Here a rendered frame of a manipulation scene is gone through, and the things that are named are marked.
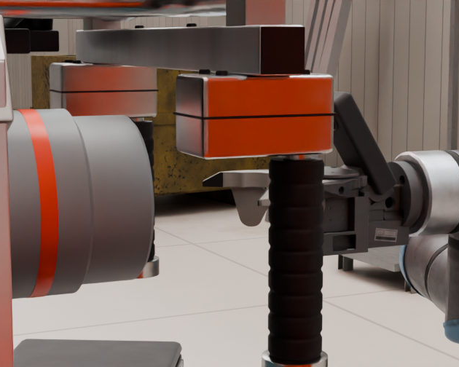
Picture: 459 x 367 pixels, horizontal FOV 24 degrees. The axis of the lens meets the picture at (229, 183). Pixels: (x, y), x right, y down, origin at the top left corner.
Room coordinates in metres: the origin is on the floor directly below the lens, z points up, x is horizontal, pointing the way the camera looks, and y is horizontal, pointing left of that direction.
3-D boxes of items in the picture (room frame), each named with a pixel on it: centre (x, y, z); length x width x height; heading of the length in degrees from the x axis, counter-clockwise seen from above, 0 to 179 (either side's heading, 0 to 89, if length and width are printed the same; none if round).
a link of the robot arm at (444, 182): (1.12, -0.20, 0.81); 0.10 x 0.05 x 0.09; 23
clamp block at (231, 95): (0.67, -0.02, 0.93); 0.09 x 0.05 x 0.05; 113
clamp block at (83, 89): (0.98, 0.12, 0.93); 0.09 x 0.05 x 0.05; 113
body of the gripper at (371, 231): (1.09, -0.13, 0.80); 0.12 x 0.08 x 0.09; 113
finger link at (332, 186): (1.03, -0.09, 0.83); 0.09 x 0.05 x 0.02; 147
